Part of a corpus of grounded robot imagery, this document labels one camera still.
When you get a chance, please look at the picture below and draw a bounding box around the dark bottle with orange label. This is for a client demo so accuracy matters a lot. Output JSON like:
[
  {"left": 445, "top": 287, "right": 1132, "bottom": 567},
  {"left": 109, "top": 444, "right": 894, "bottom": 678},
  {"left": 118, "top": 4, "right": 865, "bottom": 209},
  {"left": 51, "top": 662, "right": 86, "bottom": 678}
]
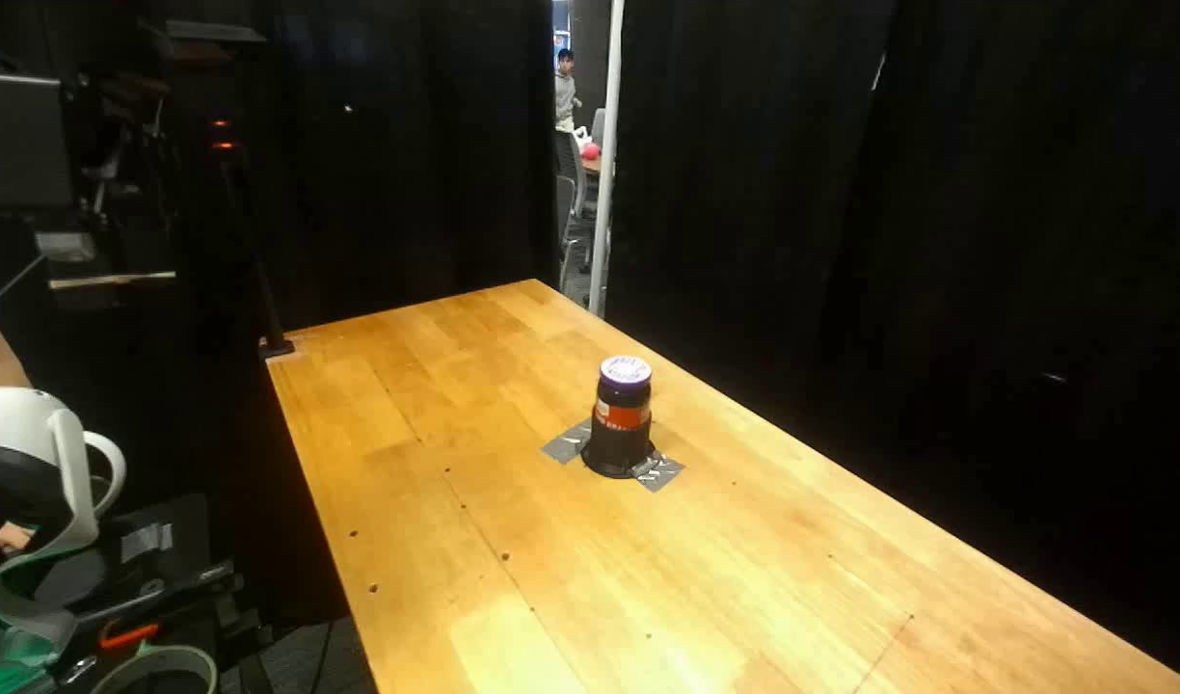
[{"left": 579, "top": 351, "right": 654, "bottom": 481}]

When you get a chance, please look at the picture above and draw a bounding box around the grey tape piece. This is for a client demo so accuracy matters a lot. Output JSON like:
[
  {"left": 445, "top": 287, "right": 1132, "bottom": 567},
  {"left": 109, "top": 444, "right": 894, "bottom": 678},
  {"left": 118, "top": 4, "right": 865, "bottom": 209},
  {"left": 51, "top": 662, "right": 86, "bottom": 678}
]
[{"left": 541, "top": 420, "right": 596, "bottom": 468}]

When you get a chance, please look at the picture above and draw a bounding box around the person in background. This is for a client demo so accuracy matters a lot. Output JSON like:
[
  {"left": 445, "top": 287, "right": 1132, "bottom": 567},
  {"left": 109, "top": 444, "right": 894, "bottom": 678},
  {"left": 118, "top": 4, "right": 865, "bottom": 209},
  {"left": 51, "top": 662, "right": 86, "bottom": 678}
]
[{"left": 552, "top": 46, "right": 583, "bottom": 137}]

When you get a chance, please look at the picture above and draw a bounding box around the black curtain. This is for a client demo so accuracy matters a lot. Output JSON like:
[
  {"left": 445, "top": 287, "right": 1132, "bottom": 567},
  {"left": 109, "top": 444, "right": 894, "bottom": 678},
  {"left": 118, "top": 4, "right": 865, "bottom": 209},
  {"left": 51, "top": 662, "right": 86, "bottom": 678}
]
[{"left": 248, "top": 0, "right": 1180, "bottom": 670}]

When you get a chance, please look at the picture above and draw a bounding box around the black tripod stand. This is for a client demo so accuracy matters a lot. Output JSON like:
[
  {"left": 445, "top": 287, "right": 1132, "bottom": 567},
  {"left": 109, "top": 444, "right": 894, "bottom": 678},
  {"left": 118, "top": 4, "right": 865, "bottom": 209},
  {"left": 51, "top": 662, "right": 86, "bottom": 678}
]
[{"left": 199, "top": 112, "right": 295, "bottom": 360}]

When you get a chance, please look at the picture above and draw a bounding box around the white VR headset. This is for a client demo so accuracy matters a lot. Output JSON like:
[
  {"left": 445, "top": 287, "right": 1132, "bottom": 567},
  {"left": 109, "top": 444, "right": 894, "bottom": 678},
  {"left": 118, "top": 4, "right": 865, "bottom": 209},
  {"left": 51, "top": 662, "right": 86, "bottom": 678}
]
[{"left": 0, "top": 384, "right": 131, "bottom": 650}]

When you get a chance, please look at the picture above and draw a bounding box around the dark computer monitor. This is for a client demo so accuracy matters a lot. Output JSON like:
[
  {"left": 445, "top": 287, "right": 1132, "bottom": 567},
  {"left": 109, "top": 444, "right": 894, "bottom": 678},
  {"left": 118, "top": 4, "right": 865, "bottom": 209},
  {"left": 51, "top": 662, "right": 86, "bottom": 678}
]
[{"left": 0, "top": 69, "right": 75, "bottom": 216}]

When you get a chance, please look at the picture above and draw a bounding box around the grey square base plate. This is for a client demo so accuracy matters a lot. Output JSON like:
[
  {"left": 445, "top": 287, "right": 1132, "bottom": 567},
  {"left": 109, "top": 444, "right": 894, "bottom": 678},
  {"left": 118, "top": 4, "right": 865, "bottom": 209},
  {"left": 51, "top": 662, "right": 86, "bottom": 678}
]
[{"left": 627, "top": 452, "right": 686, "bottom": 493}]

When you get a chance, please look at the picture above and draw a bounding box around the orange handled tool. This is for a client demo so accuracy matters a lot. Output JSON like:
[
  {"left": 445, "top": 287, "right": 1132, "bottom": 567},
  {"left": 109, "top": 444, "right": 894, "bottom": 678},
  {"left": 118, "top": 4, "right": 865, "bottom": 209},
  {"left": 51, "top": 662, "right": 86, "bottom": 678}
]
[{"left": 95, "top": 620, "right": 167, "bottom": 655}]

